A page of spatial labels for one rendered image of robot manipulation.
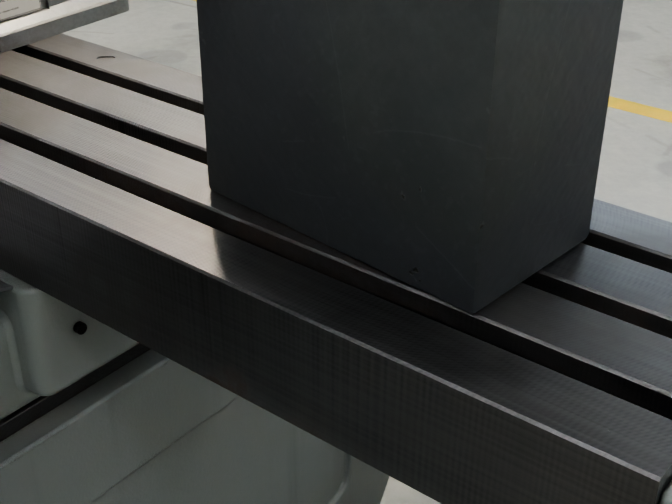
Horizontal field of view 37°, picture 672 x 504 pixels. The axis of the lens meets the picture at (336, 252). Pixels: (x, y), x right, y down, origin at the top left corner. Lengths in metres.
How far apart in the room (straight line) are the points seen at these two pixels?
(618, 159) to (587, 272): 2.51
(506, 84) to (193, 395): 0.54
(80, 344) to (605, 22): 0.45
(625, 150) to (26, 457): 2.55
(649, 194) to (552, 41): 2.40
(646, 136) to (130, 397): 2.58
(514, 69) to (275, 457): 0.70
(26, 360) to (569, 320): 0.41
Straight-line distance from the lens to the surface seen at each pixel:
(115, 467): 0.91
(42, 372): 0.78
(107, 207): 0.67
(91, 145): 0.76
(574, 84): 0.55
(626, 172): 3.03
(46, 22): 1.00
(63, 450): 0.86
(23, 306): 0.75
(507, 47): 0.49
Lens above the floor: 1.26
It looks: 30 degrees down
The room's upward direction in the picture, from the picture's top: straight up
